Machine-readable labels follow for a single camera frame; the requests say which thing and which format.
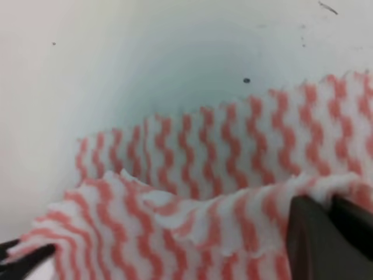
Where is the pink white wavy towel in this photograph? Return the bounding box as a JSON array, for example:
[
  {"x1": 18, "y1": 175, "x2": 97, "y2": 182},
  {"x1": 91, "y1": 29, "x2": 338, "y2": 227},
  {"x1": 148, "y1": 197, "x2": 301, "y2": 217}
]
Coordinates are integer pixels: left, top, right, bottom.
[{"x1": 5, "y1": 72, "x2": 372, "y2": 279}]

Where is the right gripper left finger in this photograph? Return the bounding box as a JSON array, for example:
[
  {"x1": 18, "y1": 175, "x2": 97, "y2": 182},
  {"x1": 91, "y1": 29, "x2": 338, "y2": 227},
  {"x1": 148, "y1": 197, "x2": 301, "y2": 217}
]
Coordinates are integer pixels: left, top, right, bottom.
[{"x1": 287, "y1": 196, "x2": 372, "y2": 280}]

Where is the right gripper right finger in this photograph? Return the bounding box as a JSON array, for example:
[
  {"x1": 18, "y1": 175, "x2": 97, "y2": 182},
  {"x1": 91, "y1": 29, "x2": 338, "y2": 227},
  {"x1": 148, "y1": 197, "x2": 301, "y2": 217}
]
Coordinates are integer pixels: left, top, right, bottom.
[{"x1": 329, "y1": 195, "x2": 372, "y2": 257}]

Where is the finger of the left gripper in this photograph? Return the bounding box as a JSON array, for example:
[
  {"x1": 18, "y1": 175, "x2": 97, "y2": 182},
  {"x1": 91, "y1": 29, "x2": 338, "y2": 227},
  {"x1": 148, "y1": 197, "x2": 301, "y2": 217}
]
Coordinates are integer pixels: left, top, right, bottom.
[
  {"x1": 0, "y1": 239, "x2": 19, "y2": 254},
  {"x1": 1, "y1": 244, "x2": 56, "y2": 267}
]

